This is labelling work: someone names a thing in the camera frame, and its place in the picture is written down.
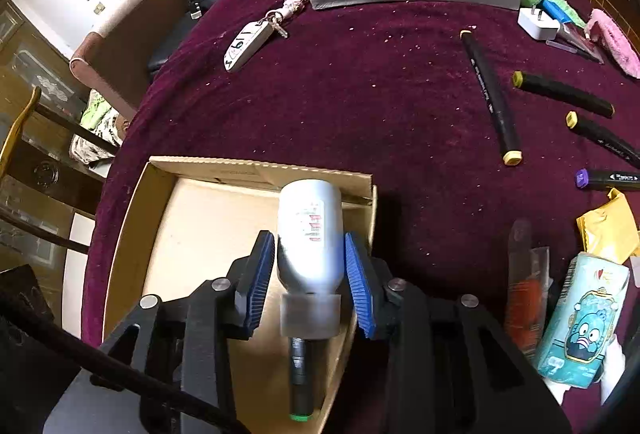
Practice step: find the green capped black marker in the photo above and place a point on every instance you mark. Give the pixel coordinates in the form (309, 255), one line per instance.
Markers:
(301, 387)

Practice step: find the purple capped black marker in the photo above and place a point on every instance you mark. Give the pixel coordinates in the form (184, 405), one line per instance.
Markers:
(603, 180)

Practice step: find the clear plastic packet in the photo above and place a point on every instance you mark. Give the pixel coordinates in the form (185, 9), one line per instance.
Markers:
(570, 38)

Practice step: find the pink fluffy cloth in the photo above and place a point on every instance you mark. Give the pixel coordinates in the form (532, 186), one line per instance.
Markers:
(601, 28)

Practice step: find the yellow wooden chair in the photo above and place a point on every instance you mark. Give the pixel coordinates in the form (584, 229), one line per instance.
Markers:
(77, 189)

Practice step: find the cardboard box tray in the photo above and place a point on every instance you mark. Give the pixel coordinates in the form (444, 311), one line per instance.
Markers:
(187, 221)

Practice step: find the white plastic bottle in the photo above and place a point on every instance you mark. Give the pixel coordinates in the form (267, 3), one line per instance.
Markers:
(311, 259)

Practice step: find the blue small item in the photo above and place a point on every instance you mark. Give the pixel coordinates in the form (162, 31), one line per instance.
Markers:
(555, 12)

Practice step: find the brown upholstered chair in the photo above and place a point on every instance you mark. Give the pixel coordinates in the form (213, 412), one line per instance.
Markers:
(113, 58)

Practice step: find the yellow snack packet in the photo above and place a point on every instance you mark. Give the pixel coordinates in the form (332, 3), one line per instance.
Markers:
(610, 232)

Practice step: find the orange item clear wrapper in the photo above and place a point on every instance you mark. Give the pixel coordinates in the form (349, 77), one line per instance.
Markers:
(528, 287)

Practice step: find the teal cartoon tissue pack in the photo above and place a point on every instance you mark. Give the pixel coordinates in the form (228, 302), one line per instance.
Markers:
(573, 346)

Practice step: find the white power adapter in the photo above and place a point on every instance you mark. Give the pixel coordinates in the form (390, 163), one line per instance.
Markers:
(538, 24)

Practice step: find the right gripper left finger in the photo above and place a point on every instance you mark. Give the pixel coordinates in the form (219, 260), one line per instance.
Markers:
(251, 276)

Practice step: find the yellow capped black marker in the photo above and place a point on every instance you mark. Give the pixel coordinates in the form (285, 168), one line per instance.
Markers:
(500, 112)

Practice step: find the maroon bed blanket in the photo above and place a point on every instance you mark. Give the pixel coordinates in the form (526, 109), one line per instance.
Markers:
(385, 89)

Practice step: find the white key fob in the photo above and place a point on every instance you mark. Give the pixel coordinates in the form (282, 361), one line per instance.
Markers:
(245, 44)

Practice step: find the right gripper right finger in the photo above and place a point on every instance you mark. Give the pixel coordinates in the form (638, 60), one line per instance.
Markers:
(368, 295)

